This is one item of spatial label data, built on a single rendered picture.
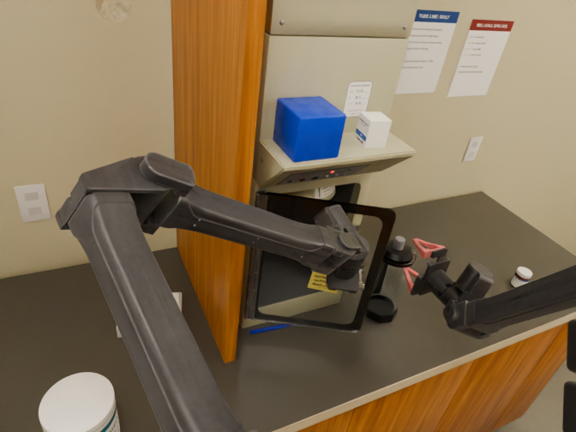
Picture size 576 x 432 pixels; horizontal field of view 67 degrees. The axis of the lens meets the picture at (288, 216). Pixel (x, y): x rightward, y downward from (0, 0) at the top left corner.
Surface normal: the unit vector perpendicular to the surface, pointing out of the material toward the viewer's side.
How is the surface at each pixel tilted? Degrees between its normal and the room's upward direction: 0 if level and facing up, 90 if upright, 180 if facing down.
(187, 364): 31
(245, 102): 90
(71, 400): 0
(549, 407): 0
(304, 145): 90
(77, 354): 0
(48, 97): 90
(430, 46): 90
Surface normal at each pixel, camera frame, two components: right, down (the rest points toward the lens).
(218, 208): 0.66, -0.55
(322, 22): 0.43, 0.55
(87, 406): 0.12, -0.82
